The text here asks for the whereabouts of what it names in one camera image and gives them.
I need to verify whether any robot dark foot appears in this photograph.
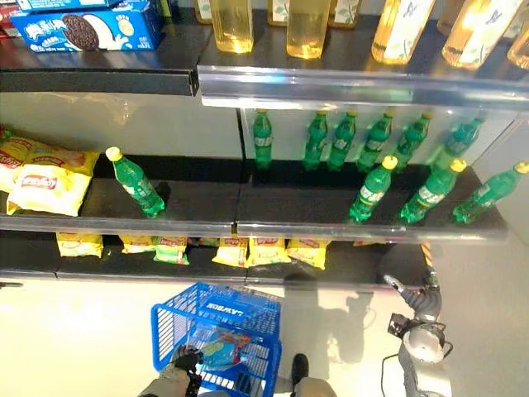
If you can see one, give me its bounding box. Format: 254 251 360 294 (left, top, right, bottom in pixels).
290 352 311 386

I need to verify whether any green soda bottle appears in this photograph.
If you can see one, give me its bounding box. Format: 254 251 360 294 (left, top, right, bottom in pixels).
252 108 274 171
451 161 529 226
398 158 469 226
348 155 399 225
104 146 167 219

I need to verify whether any black shelf board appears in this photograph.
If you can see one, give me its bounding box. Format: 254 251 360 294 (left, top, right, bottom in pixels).
0 18 201 98
0 154 244 237
235 159 510 244
56 239 431 289
0 230 64 281

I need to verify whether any blue Oreo cookie box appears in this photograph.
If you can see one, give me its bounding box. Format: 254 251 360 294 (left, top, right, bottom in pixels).
10 1 166 53

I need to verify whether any blue plastic shopping basket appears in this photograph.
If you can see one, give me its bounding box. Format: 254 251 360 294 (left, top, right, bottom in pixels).
150 281 284 397

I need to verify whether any green chips bag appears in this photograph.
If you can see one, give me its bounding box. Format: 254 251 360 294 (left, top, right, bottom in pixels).
153 235 191 266

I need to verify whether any yellow drink bottle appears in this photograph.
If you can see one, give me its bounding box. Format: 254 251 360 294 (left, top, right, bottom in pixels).
208 0 255 55
193 0 214 25
436 0 467 36
507 23 529 70
370 0 437 65
285 0 332 60
266 0 291 26
328 0 363 30
441 0 525 69

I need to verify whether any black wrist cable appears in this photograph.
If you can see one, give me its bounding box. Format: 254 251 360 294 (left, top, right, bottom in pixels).
380 352 405 397

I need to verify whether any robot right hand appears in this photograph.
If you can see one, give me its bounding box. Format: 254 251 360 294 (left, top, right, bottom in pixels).
383 268 443 323

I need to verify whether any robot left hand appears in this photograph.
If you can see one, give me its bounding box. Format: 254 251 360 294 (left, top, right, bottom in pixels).
170 343 205 373

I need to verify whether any shelf board with clear rail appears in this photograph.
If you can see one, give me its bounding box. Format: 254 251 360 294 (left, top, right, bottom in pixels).
197 8 529 113

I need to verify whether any yellow chips bag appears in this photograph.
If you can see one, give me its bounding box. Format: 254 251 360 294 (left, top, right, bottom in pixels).
27 141 102 179
55 232 105 259
245 237 293 268
0 135 35 194
119 234 158 255
211 237 250 268
5 162 93 218
285 237 332 271

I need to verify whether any red snack box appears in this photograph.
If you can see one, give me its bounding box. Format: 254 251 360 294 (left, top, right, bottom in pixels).
0 7 22 39

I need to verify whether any robot silver leg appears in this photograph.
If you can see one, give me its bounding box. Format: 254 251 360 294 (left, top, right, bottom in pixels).
284 375 338 397

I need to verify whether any colourful snack bag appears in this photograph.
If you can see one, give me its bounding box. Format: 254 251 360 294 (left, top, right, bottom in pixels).
198 330 252 371

